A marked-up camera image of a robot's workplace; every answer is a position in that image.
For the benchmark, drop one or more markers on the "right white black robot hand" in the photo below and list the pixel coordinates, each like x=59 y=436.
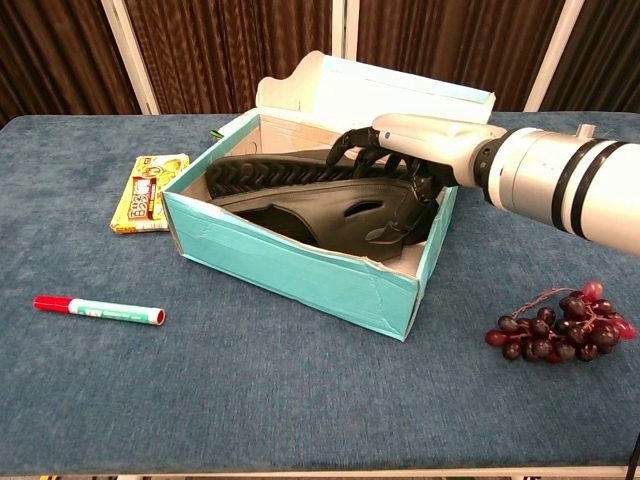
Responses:
x=430 y=140

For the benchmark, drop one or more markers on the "black slipper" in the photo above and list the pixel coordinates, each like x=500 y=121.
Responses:
x=325 y=210
x=270 y=172

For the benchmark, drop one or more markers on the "light blue shoe box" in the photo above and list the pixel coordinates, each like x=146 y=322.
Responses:
x=300 y=280

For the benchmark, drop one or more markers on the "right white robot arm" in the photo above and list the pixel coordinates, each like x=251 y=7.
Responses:
x=550 y=175

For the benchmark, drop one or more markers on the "orange snack packet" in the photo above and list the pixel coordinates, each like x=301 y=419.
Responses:
x=145 y=195

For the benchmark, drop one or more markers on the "green white snack packet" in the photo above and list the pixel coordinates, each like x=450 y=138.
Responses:
x=216 y=134

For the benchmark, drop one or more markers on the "dark purple grape bunch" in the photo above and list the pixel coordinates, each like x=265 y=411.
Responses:
x=575 y=330

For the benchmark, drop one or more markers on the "blue table cloth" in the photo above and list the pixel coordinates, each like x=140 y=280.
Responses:
x=250 y=400

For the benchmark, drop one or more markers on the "red cap marker pen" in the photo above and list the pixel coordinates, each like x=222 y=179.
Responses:
x=110 y=310

